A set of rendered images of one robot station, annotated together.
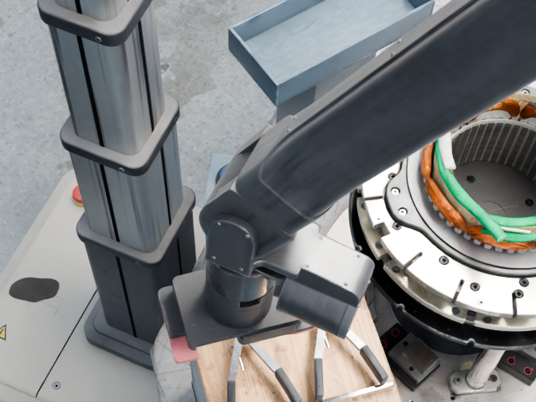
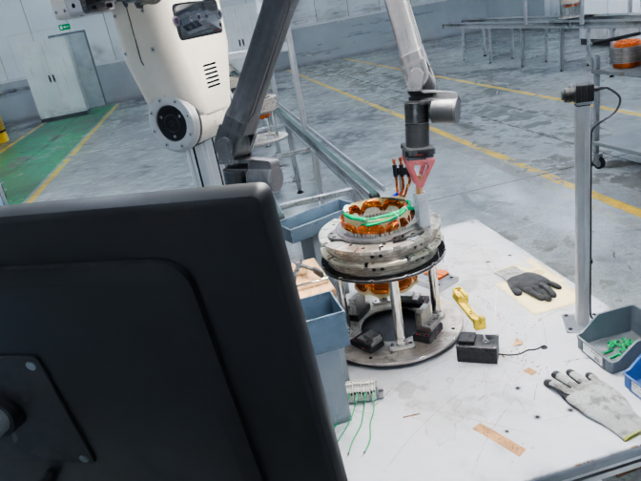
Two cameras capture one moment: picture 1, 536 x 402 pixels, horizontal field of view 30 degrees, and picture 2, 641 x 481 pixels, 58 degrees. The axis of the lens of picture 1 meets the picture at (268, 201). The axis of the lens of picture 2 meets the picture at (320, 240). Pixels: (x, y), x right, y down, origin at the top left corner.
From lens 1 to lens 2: 0.98 m
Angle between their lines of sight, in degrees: 39
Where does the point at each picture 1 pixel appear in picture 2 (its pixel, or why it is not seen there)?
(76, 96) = not seen: hidden behind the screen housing
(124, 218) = not seen: hidden behind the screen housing
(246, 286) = (236, 179)
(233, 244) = (224, 149)
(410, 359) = (366, 336)
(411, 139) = (258, 70)
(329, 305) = (262, 171)
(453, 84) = (260, 41)
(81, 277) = not seen: hidden behind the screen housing
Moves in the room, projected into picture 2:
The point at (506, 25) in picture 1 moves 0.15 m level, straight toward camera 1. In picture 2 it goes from (264, 13) to (222, 21)
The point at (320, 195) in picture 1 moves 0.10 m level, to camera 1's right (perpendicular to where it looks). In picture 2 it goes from (243, 111) to (292, 103)
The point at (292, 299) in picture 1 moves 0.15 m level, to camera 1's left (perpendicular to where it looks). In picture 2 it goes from (250, 175) to (181, 185)
